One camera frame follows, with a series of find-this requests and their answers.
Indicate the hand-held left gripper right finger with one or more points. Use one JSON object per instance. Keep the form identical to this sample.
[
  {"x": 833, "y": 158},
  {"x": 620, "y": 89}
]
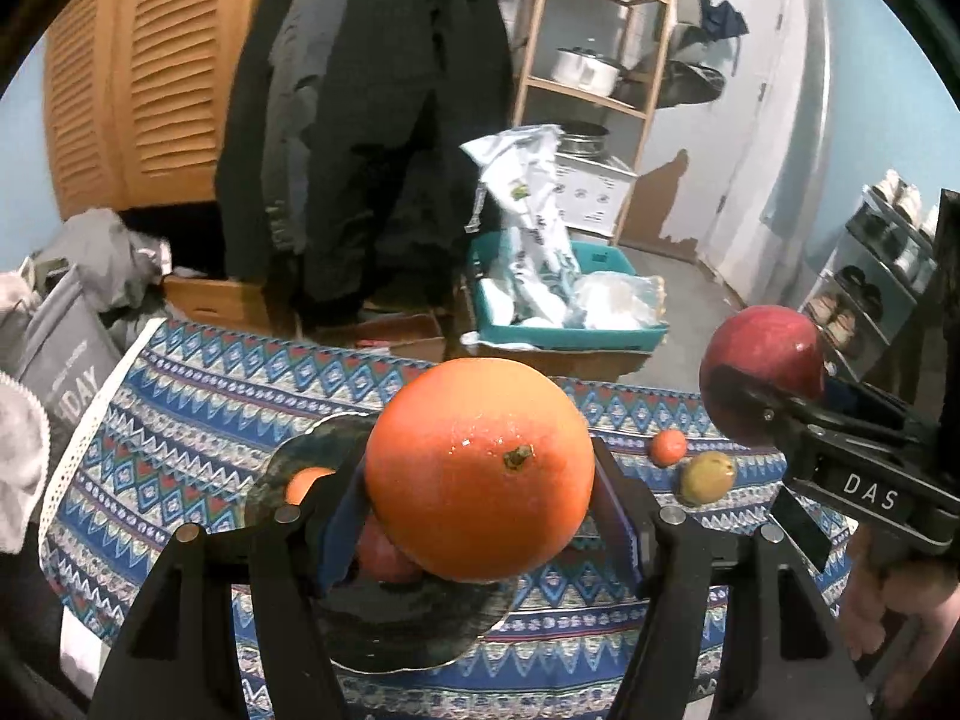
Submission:
[{"x": 619, "y": 517}]

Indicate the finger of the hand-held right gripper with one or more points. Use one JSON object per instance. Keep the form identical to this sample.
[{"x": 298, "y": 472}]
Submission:
[{"x": 772, "y": 414}]

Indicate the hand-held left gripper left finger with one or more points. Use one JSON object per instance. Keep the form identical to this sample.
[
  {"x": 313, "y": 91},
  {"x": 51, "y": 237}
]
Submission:
[{"x": 343, "y": 532}]

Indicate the large red apple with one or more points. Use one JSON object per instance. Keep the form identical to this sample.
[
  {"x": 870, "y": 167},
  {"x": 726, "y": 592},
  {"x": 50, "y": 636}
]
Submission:
[{"x": 765, "y": 349}]

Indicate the green yellow mango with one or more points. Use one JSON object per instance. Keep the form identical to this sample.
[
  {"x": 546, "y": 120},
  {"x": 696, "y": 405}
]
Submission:
[{"x": 706, "y": 478}]

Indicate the dark green glass plate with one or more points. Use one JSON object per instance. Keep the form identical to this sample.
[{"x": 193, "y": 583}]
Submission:
[{"x": 405, "y": 622}]

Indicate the large orange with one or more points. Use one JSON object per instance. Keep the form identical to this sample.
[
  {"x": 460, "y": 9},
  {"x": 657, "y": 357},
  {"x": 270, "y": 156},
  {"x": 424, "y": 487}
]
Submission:
[{"x": 480, "y": 465}]

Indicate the person's right hand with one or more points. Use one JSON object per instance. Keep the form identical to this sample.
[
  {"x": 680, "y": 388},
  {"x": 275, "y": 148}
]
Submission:
[{"x": 862, "y": 600}]

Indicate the small red fruit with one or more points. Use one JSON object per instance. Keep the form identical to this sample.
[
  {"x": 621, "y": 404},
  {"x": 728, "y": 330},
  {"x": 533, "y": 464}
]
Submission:
[{"x": 382, "y": 555}]

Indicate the small orange tangerine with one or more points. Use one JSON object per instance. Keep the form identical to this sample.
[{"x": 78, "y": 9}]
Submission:
[
  {"x": 307, "y": 484},
  {"x": 667, "y": 448}
]

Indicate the shoe rack with shoes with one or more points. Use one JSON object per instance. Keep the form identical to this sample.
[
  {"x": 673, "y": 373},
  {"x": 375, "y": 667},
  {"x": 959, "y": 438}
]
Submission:
[{"x": 862, "y": 292}]

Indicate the teal plastic basket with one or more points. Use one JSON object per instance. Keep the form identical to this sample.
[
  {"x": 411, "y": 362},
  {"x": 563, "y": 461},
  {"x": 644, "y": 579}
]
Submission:
[{"x": 600, "y": 334}]

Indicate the blue patterned tablecloth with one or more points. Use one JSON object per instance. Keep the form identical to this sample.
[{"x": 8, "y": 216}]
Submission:
[{"x": 195, "y": 420}]

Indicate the clear plastic bag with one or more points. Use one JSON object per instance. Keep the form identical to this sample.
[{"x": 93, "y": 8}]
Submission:
[{"x": 619, "y": 300}]

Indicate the flat brown cardboard box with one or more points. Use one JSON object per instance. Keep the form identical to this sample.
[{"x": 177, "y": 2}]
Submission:
[{"x": 382, "y": 334}]

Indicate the white printed box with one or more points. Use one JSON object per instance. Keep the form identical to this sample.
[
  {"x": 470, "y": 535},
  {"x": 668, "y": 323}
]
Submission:
[{"x": 596, "y": 191}]

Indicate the grey leaning panel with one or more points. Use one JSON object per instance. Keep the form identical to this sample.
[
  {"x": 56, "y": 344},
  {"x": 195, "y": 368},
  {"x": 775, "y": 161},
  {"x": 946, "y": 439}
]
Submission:
[{"x": 799, "y": 105}]

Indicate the grey printed tote bag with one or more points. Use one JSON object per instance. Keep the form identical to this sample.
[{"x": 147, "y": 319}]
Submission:
[{"x": 67, "y": 360}]

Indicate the white printed plastic bag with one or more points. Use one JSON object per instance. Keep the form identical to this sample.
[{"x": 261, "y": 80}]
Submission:
[{"x": 525, "y": 202}]

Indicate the white knitted cloth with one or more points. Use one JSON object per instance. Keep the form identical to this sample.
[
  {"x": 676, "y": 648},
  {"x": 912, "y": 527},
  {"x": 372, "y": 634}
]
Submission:
[{"x": 19, "y": 465}]

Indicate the round metal tin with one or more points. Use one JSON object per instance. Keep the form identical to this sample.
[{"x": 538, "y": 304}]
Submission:
[{"x": 583, "y": 140}]

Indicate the wooden shelf rack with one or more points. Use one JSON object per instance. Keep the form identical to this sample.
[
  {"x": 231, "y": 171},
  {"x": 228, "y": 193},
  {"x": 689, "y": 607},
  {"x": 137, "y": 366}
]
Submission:
[{"x": 652, "y": 90}]

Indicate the grey clothing pile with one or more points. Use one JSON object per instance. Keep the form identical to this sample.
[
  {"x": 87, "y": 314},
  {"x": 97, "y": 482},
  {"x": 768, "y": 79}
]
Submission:
[{"x": 112, "y": 262}]

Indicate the dark hanging clothes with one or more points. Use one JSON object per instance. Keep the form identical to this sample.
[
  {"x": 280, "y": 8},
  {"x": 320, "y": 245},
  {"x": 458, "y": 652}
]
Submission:
[{"x": 709, "y": 45}]

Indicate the metal cooking pot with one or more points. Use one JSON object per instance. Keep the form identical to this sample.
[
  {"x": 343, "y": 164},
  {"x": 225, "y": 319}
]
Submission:
[{"x": 589, "y": 71}]

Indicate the black hanging coat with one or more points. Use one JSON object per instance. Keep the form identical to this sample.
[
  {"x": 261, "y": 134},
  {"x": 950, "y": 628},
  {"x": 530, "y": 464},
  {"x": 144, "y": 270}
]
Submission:
[{"x": 390, "y": 127}]

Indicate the grey hanging jacket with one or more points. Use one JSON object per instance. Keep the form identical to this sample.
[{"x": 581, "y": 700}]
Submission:
[{"x": 292, "y": 112}]

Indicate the wooden louvered cabinet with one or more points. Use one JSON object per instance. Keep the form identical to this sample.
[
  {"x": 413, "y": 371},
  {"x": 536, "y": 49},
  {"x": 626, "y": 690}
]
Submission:
[{"x": 150, "y": 67}]

